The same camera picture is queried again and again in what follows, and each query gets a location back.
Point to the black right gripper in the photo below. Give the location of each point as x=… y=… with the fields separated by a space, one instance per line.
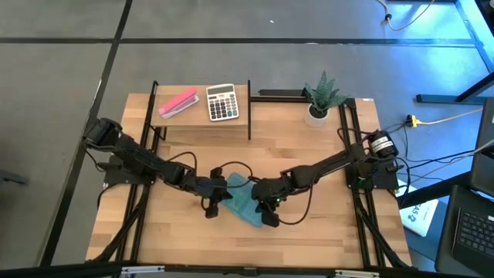
x=270 y=191

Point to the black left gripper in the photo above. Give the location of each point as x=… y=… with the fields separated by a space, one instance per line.
x=212 y=185

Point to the clear pencil case teal lid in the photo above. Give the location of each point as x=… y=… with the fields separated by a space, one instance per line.
x=243 y=201

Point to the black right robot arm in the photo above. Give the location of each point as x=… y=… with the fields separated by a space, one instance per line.
x=328 y=166

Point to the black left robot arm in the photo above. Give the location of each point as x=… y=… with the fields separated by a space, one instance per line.
x=146 y=158

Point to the wooden desk shelf black legs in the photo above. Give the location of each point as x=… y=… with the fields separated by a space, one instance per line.
x=193 y=119

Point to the white desk calculator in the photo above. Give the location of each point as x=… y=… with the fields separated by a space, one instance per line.
x=222 y=104

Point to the potted snake plant white pot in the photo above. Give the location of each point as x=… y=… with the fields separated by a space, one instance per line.
x=317 y=117

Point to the pink stapler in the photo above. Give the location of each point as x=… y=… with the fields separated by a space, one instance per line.
x=178 y=101

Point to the white box blue print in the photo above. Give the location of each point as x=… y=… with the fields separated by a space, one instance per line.
x=418 y=218

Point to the dark floor stand foot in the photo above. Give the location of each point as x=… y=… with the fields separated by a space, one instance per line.
x=11 y=177

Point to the black laptop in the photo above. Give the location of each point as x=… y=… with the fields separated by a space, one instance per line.
x=476 y=231

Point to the dark monitor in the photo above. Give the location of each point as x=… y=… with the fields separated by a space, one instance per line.
x=484 y=170

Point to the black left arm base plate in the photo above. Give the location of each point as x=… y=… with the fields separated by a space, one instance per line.
x=127 y=179

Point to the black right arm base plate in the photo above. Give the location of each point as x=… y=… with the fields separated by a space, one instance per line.
x=380 y=180

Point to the black aluminium table frame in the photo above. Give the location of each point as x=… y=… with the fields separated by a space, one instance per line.
x=58 y=271

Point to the black desk leg frame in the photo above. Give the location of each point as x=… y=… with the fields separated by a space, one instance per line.
x=444 y=99

